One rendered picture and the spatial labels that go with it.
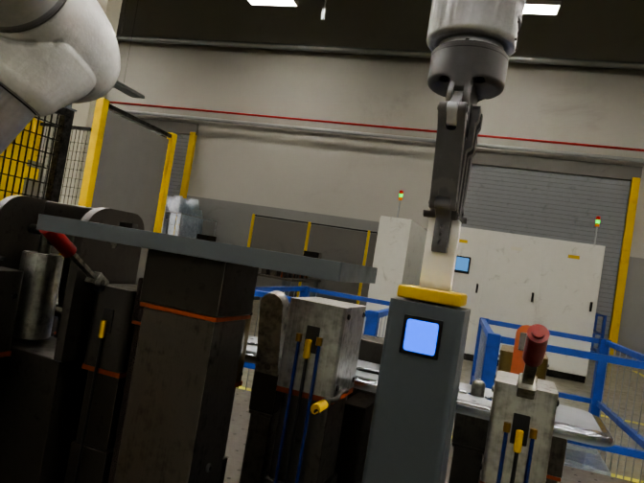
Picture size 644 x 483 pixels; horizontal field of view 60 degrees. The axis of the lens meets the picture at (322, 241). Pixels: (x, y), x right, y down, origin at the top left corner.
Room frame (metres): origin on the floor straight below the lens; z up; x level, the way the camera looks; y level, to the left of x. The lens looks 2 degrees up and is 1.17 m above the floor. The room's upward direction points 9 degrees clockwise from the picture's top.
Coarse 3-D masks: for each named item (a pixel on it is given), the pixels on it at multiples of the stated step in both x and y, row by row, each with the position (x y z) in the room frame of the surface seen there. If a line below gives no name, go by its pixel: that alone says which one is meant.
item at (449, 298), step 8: (400, 288) 0.53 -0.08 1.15; (408, 288) 0.52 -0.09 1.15; (416, 288) 0.52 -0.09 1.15; (424, 288) 0.52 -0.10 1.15; (400, 296) 0.53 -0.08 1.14; (408, 296) 0.52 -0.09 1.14; (416, 296) 0.52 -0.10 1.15; (424, 296) 0.52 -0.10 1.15; (432, 296) 0.52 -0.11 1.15; (440, 296) 0.51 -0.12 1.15; (448, 296) 0.51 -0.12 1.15; (456, 296) 0.51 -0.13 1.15; (464, 296) 0.53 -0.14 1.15; (432, 304) 0.53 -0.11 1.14; (440, 304) 0.53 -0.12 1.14; (448, 304) 0.51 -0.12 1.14; (456, 304) 0.51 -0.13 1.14; (464, 304) 0.54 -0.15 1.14
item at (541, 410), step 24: (504, 384) 0.64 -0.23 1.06; (552, 384) 0.68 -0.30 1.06; (504, 408) 0.63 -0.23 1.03; (528, 408) 0.63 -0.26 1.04; (552, 408) 0.62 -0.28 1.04; (504, 432) 0.63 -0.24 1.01; (528, 432) 0.62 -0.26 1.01; (552, 432) 0.62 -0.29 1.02; (504, 456) 0.63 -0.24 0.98; (528, 456) 0.62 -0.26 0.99; (480, 480) 0.64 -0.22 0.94; (504, 480) 0.63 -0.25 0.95; (528, 480) 0.62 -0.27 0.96
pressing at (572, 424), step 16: (256, 352) 0.89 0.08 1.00; (368, 368) 0.92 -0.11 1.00; (368, 384) 0.81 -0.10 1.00; (464, 384) 0.91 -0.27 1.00; (464, 400) 0.80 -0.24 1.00; (480, 400) 0.81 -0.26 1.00; (480, 416) 0.75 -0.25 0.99; (560, 416) 0.79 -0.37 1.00; (576, 416) 0.81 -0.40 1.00; (592, 416) 0.83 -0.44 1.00; (560, 432) 0.72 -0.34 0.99; (576, 432) 0.71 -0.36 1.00; (592, 432) 0.71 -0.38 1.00; (608, 432) 0.75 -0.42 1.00
